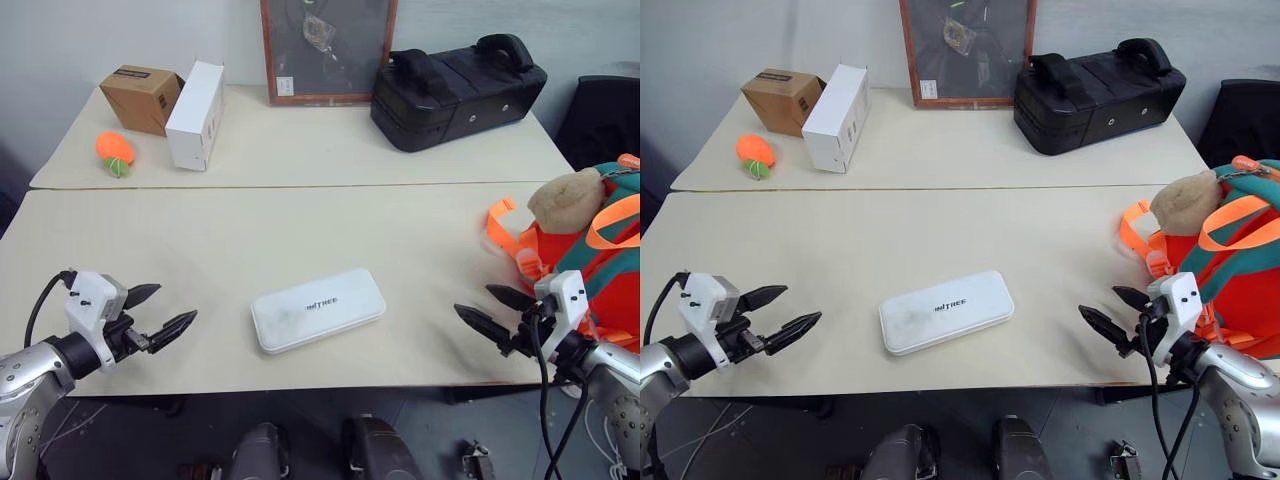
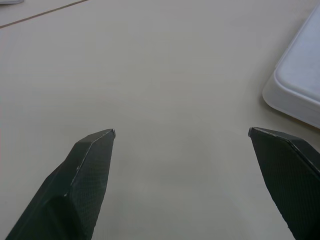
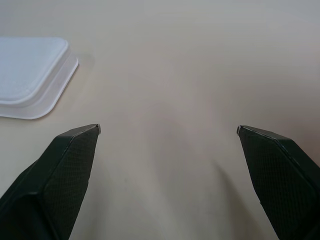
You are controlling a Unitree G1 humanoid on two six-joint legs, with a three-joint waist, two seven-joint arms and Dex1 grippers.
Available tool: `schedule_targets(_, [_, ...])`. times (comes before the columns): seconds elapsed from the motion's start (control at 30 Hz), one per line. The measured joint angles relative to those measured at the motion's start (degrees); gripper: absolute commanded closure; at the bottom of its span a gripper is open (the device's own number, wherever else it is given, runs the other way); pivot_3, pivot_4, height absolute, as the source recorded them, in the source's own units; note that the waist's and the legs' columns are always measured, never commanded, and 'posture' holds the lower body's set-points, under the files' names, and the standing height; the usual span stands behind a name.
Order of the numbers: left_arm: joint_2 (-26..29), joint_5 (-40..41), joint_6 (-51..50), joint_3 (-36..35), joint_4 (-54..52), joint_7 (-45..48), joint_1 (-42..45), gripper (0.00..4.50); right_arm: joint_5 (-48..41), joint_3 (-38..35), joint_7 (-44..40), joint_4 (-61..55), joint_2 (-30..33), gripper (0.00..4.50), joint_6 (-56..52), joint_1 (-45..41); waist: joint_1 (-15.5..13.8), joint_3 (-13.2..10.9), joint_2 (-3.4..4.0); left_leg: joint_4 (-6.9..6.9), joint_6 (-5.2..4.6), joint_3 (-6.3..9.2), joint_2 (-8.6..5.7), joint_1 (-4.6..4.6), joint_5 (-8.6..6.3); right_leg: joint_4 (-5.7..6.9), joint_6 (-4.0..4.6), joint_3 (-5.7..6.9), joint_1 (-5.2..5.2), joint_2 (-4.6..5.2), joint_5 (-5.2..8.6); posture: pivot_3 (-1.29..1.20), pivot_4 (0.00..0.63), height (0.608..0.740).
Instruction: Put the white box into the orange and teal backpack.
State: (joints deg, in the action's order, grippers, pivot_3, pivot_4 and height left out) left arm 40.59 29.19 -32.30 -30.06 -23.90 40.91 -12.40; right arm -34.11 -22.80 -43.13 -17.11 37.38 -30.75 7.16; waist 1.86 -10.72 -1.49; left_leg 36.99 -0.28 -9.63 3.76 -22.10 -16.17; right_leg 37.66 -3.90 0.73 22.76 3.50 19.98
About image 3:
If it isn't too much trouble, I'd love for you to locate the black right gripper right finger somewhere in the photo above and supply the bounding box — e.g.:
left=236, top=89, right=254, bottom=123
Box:
left=236, top=125, right=320, bottom=240

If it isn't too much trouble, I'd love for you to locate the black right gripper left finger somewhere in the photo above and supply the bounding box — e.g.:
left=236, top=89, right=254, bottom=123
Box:
left=0, top=123, right=102, bottom=240

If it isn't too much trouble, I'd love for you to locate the white plastic tray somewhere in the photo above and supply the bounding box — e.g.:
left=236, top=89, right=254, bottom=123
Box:
left=0, top=36, right=80, bottom=121

